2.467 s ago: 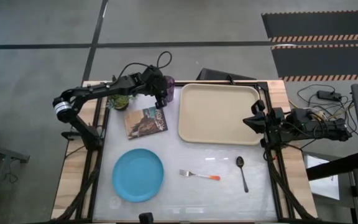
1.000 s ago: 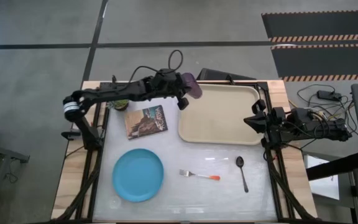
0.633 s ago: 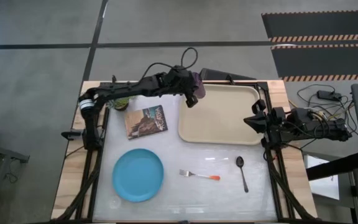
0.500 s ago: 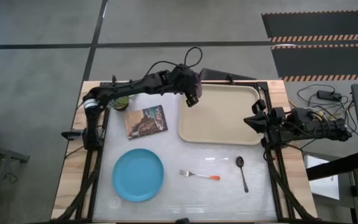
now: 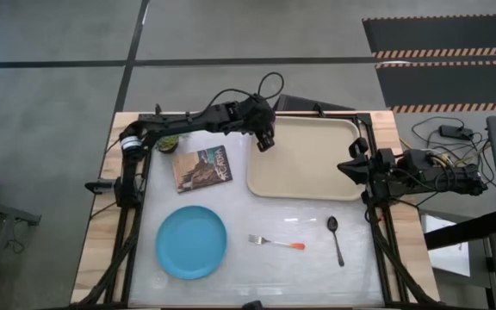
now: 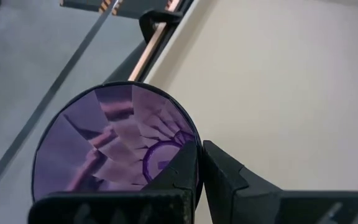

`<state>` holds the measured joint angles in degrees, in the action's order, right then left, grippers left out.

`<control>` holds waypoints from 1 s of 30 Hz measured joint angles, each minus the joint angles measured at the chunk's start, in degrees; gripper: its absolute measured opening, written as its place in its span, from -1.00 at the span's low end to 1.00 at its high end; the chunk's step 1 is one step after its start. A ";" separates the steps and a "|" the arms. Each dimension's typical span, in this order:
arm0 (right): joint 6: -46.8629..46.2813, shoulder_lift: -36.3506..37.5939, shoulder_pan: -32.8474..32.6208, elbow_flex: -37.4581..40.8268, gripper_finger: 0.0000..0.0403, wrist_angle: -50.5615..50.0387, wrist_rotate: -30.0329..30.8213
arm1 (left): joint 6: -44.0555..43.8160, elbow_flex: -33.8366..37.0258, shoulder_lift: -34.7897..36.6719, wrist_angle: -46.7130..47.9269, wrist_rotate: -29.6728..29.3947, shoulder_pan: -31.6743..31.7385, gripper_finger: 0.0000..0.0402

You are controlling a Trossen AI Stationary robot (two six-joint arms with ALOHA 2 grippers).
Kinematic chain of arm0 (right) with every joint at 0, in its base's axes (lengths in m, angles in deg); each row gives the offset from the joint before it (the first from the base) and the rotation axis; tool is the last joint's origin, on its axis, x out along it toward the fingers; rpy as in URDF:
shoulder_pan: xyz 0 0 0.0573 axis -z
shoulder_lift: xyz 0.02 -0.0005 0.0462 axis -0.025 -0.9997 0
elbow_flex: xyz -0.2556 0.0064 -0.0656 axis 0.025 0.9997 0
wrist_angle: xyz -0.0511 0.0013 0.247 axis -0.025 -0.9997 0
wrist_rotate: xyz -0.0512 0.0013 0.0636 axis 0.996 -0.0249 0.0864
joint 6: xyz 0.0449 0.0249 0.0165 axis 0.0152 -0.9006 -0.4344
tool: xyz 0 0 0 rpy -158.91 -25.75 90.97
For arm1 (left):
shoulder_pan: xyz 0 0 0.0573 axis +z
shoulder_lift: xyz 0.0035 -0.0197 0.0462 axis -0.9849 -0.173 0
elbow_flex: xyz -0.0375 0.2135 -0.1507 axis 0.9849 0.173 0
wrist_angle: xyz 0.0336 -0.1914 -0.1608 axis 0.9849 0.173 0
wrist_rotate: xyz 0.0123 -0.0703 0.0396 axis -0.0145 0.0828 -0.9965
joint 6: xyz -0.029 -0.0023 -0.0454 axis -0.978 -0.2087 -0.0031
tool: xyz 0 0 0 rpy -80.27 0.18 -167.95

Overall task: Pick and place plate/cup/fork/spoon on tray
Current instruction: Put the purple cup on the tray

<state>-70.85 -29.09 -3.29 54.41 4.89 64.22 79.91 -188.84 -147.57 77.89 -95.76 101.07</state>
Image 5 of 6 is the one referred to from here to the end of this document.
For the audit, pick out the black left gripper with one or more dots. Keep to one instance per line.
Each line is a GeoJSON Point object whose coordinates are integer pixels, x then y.
{"type": "Point", "coordinates": [256, 113]}

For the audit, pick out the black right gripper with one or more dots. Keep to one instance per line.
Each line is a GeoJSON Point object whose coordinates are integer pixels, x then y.
{"type": "Point", "coordinates": [385, 160]}

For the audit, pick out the dark metal spoon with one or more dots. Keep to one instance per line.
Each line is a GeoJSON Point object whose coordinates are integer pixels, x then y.
{"type": "Point", "coordinates": [333, 224]}

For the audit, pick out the blue round plate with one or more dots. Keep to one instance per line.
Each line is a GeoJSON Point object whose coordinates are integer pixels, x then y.
{"type": "Point", "coordinates": [191, 243]}

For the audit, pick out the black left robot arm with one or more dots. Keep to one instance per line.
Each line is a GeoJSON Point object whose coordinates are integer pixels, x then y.
{"type": "Point", "coordinates": [179, 122]}

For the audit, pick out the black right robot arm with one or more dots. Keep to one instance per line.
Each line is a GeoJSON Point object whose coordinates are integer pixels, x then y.
{"type": "Point", "coordinates": [459, 178]}

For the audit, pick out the beige plastic tray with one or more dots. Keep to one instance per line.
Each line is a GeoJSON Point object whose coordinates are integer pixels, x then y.
{"type": "Point", "coordinates": [304, 172]}

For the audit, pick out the black angled panel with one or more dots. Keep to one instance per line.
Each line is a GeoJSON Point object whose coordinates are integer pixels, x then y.
{"type": "Point", "coordinates": [299, 104]}

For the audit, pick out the Acadia picture book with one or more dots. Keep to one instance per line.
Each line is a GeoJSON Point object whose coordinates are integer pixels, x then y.
{"type": "Point", "coordinates": [202, 170]}

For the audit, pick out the small green potted plant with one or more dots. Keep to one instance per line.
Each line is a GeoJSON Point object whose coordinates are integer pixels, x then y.
{"type": "Point", "coordinates": [168, 143]}

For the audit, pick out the black power adapter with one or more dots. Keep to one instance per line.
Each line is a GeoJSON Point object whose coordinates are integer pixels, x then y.
{"type": "Point", "coordinates": [455, 131]}

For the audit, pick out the black hazard-striped floor mat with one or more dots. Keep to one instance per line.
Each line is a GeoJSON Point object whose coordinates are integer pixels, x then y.
{"type": "Point", "coordinates": [450, 84]}
{"type": "Point", "coordinates": [442, 34]}

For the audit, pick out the black crossbeam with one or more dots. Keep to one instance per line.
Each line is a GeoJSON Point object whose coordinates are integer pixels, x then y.
{"type": "Point", "coordinates": [463, 230]}

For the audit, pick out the white paper sheet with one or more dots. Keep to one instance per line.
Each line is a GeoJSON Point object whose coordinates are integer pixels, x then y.
{"type": "Point", "coordinates": [448, 258]}

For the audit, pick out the white translucent table mat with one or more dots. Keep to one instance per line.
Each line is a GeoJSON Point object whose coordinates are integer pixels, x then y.
{"type": "Point", "coordinates": [252, 275]}

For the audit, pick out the black aluminium table frame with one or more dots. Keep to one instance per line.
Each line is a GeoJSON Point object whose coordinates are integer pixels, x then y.
{"type": "Point", "coordinates": [379, 241]}

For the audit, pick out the black table-level camera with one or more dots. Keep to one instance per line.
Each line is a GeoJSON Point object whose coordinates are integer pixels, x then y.
{"type": "Point", "coordinates": [253, 305]}

